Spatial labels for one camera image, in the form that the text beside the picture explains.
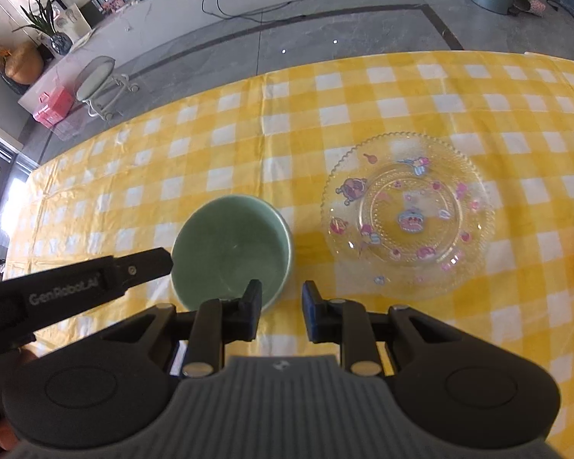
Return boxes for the green ceramic bowl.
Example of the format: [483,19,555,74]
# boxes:
[171,195,294,311]

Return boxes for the clear glass cartoon plate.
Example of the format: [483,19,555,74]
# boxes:
[320,132,496,301]

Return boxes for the pink storage box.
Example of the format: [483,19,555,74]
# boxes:
[33,86,74,129]

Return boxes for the grey round chair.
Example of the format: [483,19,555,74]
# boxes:
[74,56,140,120]

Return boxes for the orange round vase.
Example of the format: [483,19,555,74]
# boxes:
[5,42,44,86]

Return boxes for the yellow white checkered tablecloth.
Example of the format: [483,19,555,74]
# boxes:
[5,52,574,457]

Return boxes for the green potted plant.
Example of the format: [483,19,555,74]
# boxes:
[15,0,73,56]

